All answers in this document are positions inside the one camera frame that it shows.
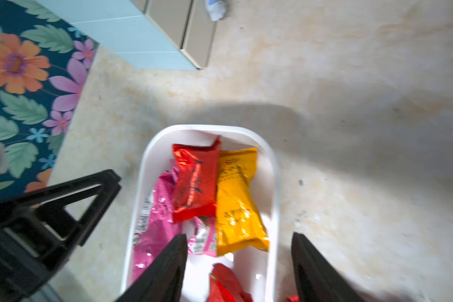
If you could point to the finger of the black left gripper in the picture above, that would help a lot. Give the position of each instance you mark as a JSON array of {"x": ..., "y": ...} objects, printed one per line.
[{"x": 71, "y": 210}]

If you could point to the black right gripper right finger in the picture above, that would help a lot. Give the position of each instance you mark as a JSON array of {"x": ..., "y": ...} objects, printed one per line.
[{"x": 315, "y": 278}]

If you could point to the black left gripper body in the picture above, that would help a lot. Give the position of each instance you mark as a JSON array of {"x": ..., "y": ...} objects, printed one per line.
[{"x": 34, "y": 246}]

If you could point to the light blue drawer cabinet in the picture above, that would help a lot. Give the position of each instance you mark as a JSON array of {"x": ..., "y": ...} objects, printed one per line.
[{"x": 167, "y": 35}]

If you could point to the red foil tea bag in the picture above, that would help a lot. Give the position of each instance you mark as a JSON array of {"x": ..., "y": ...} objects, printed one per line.
[
  {"x": 225, "y": 287},
  {"x": 195, "y": 190}
]

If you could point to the yellow tea bag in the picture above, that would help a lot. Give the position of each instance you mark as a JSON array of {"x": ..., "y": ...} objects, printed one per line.
[{"x": 238, "y": 222}]

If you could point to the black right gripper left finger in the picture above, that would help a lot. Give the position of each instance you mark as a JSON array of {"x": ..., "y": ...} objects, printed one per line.
[{"x": 163, "y": 279}]

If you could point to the pink tea bag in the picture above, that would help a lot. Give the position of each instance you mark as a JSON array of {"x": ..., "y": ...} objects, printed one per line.
[
  {"x": 204, "y": 241},
  {"x": 155, "y": 227}
]

